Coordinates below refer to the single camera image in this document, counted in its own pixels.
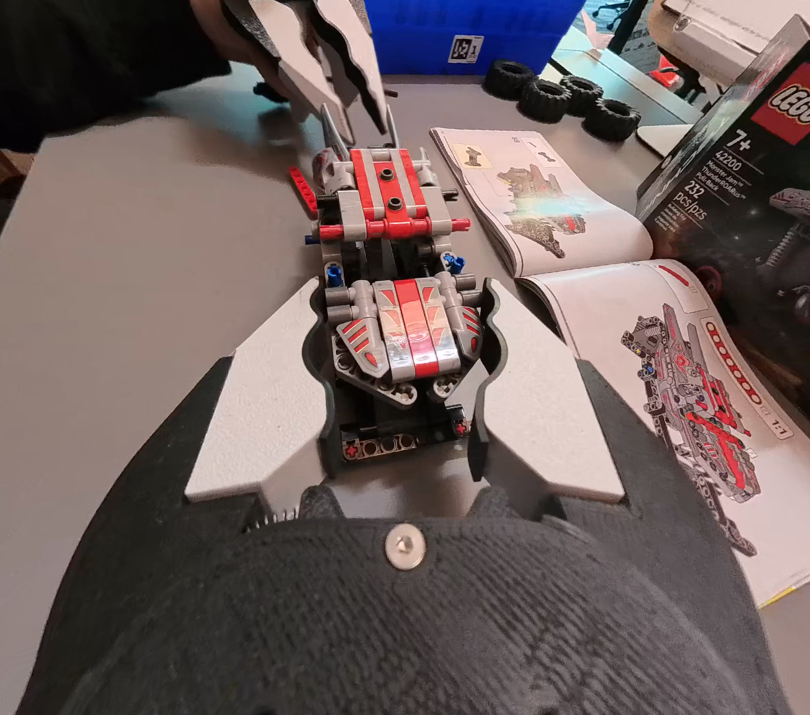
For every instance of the grey red toy brick car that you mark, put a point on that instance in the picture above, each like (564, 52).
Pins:
(414, 335)

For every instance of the grey desk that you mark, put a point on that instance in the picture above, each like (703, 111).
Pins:
(126, 284)

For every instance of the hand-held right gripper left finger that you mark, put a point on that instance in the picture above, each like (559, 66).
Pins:
(266, 405)

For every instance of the white instruction booklet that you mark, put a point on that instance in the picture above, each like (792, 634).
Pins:
(582, 183)

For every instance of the red toy brick beam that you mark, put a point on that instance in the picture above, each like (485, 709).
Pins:
(304, 193)

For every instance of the person's left hand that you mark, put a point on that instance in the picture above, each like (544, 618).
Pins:
(221, 31)

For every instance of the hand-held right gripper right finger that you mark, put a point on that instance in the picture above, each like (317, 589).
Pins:
(544, 411)

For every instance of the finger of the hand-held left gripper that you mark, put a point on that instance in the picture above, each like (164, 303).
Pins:
(351, 31)
(288, 44)

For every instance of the pale flat card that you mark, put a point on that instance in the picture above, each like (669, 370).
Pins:
(664, 140)

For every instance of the person's left forearm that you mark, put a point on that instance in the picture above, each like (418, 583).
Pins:
(95, 44)

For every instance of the black toy set box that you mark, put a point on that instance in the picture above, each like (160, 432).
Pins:
(728, 208)

